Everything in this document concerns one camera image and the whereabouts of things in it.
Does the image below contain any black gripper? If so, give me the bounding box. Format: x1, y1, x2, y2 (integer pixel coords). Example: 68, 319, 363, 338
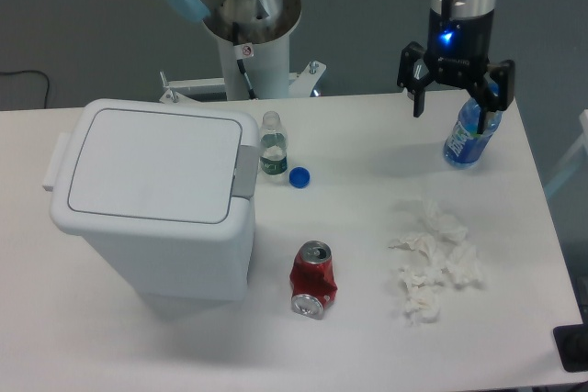
397, 10, 515, 134

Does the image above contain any crushed red soda can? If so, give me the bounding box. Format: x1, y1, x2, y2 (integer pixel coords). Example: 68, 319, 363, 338
289, 241, 338, 319

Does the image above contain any white plastic trash can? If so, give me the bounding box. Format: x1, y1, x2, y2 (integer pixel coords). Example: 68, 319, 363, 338
50, 99, 259, 300

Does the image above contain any white trash can lid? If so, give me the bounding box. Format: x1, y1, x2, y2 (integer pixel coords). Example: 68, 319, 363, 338
68, 108, 242, 224

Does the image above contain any blue water bottle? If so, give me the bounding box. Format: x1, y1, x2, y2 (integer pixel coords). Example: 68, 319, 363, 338
443, 97, 503, 169

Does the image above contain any white object right edge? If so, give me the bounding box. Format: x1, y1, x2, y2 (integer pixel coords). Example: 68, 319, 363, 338
543, 109, 587, 200

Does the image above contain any crumpled white tissue top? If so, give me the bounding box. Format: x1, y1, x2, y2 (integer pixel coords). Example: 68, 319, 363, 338
423, 199, 469, 243

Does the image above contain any crumpled white tissue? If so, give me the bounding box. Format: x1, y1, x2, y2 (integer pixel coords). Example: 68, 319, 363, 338
390, 232, 446, 269
447, 241, 484, 287
423, 199, 469, 243
398, 265, 444, 324

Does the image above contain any crumpled white tissue left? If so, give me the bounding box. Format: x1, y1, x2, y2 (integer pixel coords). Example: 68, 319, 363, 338
390, 232, 446, 269

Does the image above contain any blue bottle cap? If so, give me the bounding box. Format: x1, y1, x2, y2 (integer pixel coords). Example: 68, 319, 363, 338
288, 166, 311, 188

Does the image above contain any crumpled white tissue right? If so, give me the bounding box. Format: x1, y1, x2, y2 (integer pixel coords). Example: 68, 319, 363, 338
447, 241, 484, 287

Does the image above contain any clear bottle green label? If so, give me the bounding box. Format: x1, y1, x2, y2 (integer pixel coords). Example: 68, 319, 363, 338
260, 111, 288, 183

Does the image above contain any crumpled white tissue bottom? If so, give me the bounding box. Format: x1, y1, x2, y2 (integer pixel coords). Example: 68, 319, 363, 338
398, 265, 444, 324

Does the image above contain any grey lid push button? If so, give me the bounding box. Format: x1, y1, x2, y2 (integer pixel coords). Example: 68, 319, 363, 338
232, 145, 259, 199

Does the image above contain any black device at edge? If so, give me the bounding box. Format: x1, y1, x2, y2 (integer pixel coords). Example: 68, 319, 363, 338
553, 324, 587, 373

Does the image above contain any white metal base frame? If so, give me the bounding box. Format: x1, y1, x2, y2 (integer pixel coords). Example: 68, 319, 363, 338
159, 61, 327, 105

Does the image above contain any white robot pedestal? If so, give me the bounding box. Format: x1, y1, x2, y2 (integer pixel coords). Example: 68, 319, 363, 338
216, 35, 290, 91

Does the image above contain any black cable on pedestal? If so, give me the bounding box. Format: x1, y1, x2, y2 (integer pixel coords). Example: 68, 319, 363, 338
232, 22, 256, 100

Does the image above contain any black cable on floor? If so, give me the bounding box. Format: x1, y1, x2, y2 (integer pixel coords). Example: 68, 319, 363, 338
0, 70, 51, 108

